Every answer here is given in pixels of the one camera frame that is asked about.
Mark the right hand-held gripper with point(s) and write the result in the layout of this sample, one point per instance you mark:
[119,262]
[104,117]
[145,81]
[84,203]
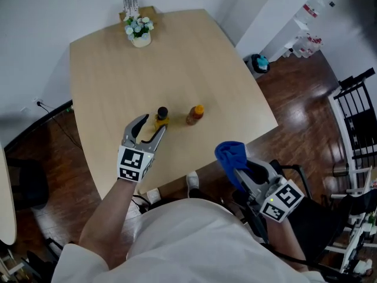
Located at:
[282,200]

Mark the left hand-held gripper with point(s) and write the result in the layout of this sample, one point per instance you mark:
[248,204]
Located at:
[132,164]

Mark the yellow bottle with black cap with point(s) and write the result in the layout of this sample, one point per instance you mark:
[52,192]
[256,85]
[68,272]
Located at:
[161,122]

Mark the blue cloth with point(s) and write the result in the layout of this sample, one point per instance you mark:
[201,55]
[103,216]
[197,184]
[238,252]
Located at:
[231,155]

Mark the brown bottle with orange cap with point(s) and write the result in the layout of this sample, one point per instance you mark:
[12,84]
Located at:
[194,116]

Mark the person's right forearm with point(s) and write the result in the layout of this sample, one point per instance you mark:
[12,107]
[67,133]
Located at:
[282,240]

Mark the person's left forearm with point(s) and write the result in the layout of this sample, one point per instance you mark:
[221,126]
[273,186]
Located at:
[109,217]

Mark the white table leg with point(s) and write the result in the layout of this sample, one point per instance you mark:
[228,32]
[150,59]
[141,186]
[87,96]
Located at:
[153,195]

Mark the person's right white shoe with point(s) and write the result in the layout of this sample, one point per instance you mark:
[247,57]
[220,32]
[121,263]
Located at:
[193,180]

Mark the black armchair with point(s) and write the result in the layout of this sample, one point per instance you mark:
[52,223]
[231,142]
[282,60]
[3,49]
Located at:
[318,217]

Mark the metal cup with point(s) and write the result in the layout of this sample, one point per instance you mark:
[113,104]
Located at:
[340,169]

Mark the white pot of flowers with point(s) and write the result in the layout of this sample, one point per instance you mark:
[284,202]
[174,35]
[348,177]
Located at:
[141,41]

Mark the white metal rack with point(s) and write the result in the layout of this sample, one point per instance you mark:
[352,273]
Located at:
[357,171]

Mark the person's white shirt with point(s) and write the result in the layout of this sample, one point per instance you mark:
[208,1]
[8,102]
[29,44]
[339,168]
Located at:
[182,246]

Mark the dark trash bin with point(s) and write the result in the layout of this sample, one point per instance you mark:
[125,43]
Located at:
[253,66]

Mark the black slatted chair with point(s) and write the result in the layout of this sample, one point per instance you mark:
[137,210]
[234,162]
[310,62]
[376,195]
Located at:
[365,134]

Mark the black office chair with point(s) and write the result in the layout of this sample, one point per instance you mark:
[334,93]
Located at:
[29,184]

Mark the wooden holder box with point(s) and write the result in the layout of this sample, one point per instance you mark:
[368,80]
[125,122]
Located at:
[147,12]

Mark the white striped cards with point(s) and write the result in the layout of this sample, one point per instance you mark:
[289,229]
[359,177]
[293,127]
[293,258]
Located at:
[131,6]

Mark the round wooden side table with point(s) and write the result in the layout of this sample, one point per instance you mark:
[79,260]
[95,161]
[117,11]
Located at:
[6,202]

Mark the clear water jug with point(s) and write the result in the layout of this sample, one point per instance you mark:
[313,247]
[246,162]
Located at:
[312,9]

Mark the white wall socket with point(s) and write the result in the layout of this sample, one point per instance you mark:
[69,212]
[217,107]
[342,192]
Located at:
[25,109]
[37,102]

